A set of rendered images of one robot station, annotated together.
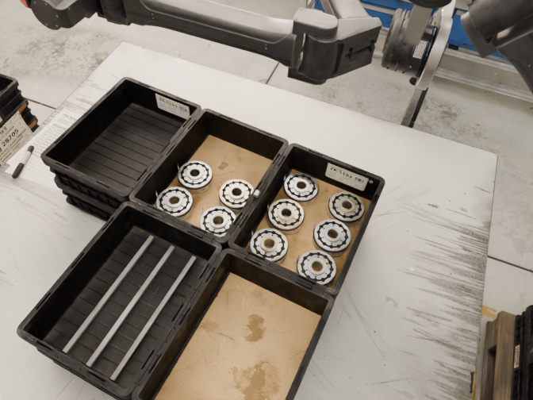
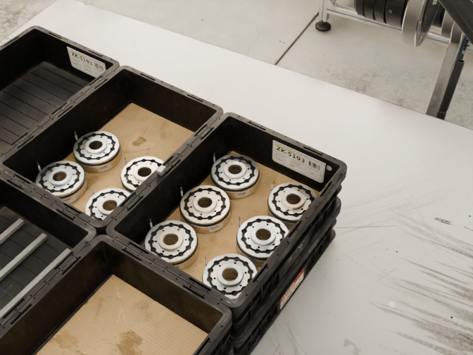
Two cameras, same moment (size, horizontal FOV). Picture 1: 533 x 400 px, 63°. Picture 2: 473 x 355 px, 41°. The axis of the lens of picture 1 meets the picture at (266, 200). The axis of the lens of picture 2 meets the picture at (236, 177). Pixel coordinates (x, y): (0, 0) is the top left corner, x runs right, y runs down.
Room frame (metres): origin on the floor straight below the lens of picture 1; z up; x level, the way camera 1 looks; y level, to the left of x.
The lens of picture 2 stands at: (-0.10, -0.31, 1.83)
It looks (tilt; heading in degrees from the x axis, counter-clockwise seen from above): 47 degrees down; 13
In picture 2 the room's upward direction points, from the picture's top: 2 degrees counter-clockwise
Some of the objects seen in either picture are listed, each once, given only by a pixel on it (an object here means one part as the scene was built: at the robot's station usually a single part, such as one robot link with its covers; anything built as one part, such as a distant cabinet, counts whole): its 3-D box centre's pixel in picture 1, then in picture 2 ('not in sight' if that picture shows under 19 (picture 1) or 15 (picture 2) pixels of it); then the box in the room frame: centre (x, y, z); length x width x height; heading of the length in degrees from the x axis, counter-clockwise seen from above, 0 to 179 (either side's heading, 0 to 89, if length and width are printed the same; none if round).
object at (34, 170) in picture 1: (59, 146); not in sight; (0.99, 0.75, 0.70); 0.33 x 0.23 x 0.01; 163
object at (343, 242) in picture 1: (332, 235); (262, 237); (0.63, -0.19, 0.86); 0.10 x 0.10 x 0.01
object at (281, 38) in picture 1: (211, 21); not in sight; (0.67, 0.12, 1.45); 0.43 x 0.06 x 0.11; 73
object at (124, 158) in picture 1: (129, 144); (22, 106); (0.88, 0.43, 0.87); 0.40 x 0.30 x 0.11; 158
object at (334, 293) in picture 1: (310, 212); (231, 200); (0.66, -0.12, 0.92); 0.40 x 0.30 x 0.02; 158
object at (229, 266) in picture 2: (316, 266); (229, 275); (0.52, -0.15, 0.86); 0.05 x 0.05 x 0.01
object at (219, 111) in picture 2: (213, 171); (114, 140); (0.77, 0.16, 0.92); 0.40 x 0.30 x 0.02; 158
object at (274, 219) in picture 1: (285, 213); (205, 204); (0.68, -0.06, 0.86); 0.10 x 0.10 x 0.01
